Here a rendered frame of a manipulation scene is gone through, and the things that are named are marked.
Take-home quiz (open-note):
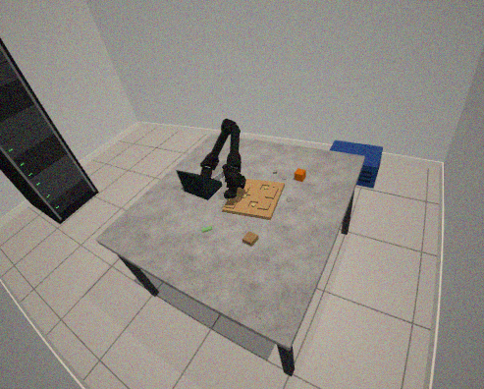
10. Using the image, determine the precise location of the orange cube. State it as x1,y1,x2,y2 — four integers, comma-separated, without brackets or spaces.
295,169,305,182

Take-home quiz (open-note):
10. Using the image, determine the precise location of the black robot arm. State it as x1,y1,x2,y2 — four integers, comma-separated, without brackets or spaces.
199,119,246,189

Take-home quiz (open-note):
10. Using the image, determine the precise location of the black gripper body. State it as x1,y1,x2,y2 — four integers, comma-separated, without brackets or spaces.
224,178,236,198

